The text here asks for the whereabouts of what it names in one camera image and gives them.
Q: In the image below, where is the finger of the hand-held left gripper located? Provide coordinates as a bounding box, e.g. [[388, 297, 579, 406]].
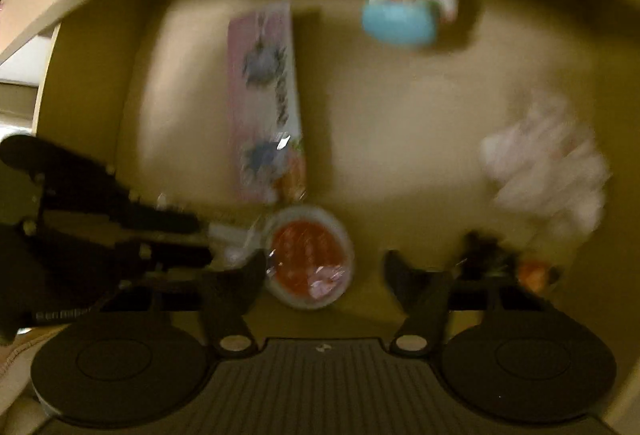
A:
[[116, 237, 219, 273], [0, 134, 209, 239]]

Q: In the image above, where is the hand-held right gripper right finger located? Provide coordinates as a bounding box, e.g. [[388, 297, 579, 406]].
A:
[[384, 250, 552, 359]]

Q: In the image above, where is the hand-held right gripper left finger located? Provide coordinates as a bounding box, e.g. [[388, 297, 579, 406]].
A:
[[115, 249, 269, 359]]

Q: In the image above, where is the round container with red lid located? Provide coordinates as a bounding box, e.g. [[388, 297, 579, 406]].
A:
[[207, 205, 357, 312]]

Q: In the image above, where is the black-haired doll keychain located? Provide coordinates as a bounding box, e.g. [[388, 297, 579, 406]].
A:
[[452, 229, 563, 297]]

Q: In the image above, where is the white drawer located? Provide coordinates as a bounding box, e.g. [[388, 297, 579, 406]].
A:
[[32, 0, 640, 416]]

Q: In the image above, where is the long pink printed packet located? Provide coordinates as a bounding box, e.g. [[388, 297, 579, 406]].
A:
[[226, 0, 308, 207]]

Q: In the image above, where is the light blue round case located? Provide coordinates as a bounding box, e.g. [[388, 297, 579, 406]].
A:
[[361, 0, 460, 50]]

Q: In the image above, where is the white desk panel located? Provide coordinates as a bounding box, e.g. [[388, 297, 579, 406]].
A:
[[0, 32, 53, 88]]

